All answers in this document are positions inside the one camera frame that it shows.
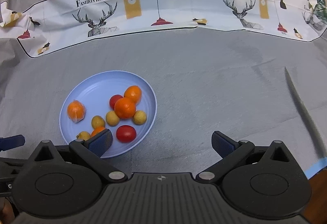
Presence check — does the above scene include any small yellow lemon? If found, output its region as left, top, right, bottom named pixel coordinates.
left=76, top=131, right=91, bottom=141

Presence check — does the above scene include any small yellow fruit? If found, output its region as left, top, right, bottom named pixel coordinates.
left=105, top=111, right=120, bottom=127

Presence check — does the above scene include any grey knife blade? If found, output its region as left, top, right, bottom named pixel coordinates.
left=284, top=67, right=326, bottom=158

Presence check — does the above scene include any red tomato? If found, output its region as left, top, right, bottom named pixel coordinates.
left=109, top=94, right=122, bottom=110
left=116, top=125, right=137, bottom=143

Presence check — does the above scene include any yellow fruit bottom pile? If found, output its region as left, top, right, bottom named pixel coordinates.
left=132, top=110, right=147, bottom=125

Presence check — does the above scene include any person's hand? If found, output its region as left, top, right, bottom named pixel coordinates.
left=1, top=200, right=15, bottom=224

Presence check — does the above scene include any small yellow-green lime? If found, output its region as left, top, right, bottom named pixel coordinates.
left=91, top=115, right=105, bottom=129

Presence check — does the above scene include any orange mandarin plastic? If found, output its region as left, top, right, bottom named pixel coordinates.
left=66, top=100, right=86, bottom=123

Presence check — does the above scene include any blue tape strip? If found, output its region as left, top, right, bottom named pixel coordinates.
left=305, top=158, right=327, bottom=179

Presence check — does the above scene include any grey table cloth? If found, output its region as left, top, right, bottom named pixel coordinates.
left=1, top=0, right=326, bottom=174

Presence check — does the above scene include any green checkered cloth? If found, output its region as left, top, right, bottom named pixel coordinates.
left=310, top=0, right=327, bottom=23

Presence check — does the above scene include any white printed deer cloth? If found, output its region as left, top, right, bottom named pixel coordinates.
left=1, top=0, right=326, bottom=57

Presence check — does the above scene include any blue round plate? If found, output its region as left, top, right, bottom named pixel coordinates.
left=59, top=70, right=158, bottom=159

